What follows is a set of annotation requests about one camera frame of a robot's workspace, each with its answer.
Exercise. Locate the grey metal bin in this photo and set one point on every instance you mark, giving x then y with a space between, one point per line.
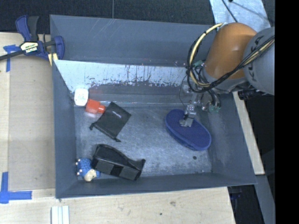
149 146

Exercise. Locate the blue toy animal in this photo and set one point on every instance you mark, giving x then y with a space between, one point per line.
85 168

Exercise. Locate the black wedge-shaped case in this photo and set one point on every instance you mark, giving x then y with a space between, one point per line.
116 163

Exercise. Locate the blue oval case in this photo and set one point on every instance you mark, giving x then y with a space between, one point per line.
194 136

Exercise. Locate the black cylinder on white bracket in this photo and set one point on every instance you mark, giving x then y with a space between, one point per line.
246 94

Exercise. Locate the red plastic block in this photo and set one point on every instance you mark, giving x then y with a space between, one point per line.
93 106

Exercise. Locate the pale wood flat board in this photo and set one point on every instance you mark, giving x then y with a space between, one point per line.
30 125

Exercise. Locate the white rounded block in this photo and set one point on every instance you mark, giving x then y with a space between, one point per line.
81 97

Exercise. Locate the black flat pouch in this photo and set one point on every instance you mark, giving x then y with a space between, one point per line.
112 121

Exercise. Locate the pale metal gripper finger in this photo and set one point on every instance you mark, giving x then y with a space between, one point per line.
191 119
187 115

